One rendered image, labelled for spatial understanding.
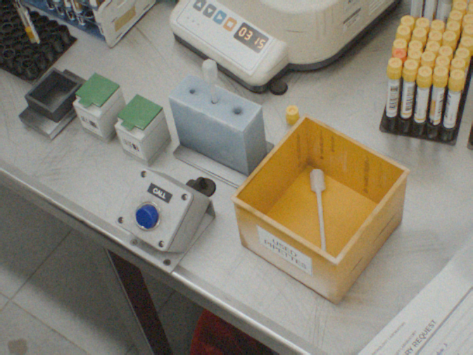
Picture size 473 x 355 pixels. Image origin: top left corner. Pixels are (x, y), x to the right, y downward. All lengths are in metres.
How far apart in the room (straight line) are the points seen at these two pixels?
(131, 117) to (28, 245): 1.11
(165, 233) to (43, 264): 1.14
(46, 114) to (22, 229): 1.04
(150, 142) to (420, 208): 0.32
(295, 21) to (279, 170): 0.19
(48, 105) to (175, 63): 0.17
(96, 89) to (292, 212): 0.28
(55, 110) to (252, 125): 0.26
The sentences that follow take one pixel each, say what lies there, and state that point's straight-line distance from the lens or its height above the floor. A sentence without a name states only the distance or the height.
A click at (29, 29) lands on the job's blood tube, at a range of 1.18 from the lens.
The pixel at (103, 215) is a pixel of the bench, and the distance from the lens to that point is 1.05.
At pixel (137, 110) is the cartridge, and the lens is 1.04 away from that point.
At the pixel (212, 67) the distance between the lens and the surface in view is 0.94.
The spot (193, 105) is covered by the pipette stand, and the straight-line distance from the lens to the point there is 0.99.
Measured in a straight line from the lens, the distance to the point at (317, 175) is 1.02.
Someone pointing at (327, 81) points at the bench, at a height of 0.88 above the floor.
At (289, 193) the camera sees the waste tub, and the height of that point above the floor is 0.88.
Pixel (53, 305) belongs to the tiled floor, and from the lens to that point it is 2.02.
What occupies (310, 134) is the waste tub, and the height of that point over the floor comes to 0.95.
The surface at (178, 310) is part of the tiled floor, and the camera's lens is 1.95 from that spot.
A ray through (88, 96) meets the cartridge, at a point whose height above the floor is 0.94.
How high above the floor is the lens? 1.74
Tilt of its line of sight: 56 degrees down
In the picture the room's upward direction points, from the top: 10 degrees counter-clockwise
